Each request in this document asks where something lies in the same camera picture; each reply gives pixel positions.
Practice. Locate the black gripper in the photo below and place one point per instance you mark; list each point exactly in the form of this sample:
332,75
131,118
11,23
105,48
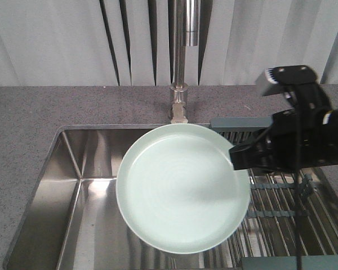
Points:
292,142

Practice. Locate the light green round plate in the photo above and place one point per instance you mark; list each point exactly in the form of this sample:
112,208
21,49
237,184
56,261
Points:
177,189

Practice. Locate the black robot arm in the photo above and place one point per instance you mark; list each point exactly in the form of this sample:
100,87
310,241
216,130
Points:
333,134

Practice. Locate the stainless steel faucet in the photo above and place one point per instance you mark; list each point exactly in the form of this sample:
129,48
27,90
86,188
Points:
186,33

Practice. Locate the stainless steel sink basin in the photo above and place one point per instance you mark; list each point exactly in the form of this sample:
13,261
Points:
73,221

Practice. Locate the white pleated curtain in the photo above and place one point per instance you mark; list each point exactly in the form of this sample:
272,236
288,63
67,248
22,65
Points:
130,43

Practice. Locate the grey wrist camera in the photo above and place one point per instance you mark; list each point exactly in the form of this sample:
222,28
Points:
272,81

